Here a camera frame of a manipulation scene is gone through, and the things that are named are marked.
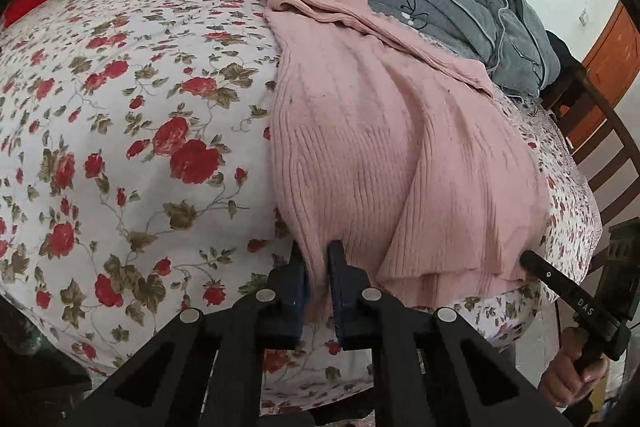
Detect floral bed sheet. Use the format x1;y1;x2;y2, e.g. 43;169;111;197
0;0;603;414

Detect person's right hand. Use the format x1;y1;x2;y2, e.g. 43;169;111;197
542;326;609;409

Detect orange wooden door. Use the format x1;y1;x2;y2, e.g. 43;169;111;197
579;1;640;150

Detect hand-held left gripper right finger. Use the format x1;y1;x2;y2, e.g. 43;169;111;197
326;239;576;427

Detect black cloth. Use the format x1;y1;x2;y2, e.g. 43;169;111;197
542;29;585;75

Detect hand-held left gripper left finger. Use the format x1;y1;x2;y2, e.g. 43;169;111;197
57;251;312;427

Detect pink knitted sweater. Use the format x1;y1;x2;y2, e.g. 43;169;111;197
254;0;551;324

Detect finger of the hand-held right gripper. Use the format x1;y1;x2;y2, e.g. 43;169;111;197
519;250;610;334

